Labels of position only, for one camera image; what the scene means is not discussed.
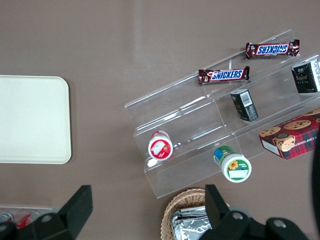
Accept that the green sunflower lid cup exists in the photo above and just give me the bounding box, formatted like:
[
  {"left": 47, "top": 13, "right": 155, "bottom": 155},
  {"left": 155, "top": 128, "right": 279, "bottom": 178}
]
[{"left": 213, "top": 145, "right": 252, "bottom": 184}]

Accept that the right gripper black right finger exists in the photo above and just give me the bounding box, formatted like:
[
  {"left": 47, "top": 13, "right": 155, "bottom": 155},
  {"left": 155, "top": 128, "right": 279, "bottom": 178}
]
[{"left": 199, "top": 184, "right": 311, "bottom": 240}]

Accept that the red lid yogurt cup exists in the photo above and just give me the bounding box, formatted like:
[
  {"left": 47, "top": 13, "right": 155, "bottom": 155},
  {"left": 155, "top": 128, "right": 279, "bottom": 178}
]
[{"left": 147, "top": 130, "right": 174, "bottom": 161}]

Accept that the black drink carton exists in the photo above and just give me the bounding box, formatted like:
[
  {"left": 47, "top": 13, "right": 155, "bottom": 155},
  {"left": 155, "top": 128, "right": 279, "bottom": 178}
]
[
  {"left": 230, "top": 88, "right": 260, "bottom": 123},
  {"left": 291, "top": 59, "right": 320, "bottom": 95}
]

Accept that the foil wrapped sandwich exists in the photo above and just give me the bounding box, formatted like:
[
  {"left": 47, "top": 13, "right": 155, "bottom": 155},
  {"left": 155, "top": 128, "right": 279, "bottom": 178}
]
[{"left": 170, "top": 206, "right": 213, "bottom": 240}]

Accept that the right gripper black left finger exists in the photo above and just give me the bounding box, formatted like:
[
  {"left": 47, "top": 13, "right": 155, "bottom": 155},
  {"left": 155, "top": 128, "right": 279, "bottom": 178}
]
[{"left": 0, "top": 184, "right": 94, "bottom": 240}]

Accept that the light wicker basket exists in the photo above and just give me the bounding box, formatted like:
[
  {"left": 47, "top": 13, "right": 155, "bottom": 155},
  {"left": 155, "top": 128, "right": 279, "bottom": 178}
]
[{"left": 160, "top": 187, "right": 232, "bottom": 240}]

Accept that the red cola bottle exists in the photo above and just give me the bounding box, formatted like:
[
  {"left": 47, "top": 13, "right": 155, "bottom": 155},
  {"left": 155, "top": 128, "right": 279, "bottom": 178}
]
[
  {"left": 0, "top": 212, "right": 13, "bottom": 225},
  {"left": 16, "top": 211, "right": 41, "bottom": 228}
]

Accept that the cream plastic tray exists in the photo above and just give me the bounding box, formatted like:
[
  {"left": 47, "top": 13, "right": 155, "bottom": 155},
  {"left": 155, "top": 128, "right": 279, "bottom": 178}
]
[{"left": 0, "top": 75, "right": 73, "bottom": 165}]

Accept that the Snickers chocolate bar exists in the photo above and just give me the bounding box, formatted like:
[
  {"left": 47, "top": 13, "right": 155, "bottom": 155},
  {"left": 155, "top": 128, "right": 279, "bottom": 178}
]
[
  {"left": 245, "top": 39, "right": 301, "bottom": 61},
  {"left": 198, "top": 65, "right": 251, "bottom": 86}
]

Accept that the red tartan cookie box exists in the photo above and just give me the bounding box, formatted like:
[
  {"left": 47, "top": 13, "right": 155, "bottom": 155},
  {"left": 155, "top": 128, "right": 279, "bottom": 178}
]
[{"left": 258, "top": 107, "right": 320, "bottom": 160}]

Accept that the clear acrylic bottle rack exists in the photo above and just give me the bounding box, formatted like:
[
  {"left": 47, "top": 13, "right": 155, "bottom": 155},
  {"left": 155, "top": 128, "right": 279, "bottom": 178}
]
[{"left": 0, "top": 206, "right": 55, "bottom": 226}]

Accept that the clear acrylic step shelf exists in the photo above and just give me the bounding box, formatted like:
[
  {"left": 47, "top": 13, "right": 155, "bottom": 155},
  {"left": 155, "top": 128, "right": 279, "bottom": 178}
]
[{"left": 124, "top": 29, "right": 320, "bottom": 200}]

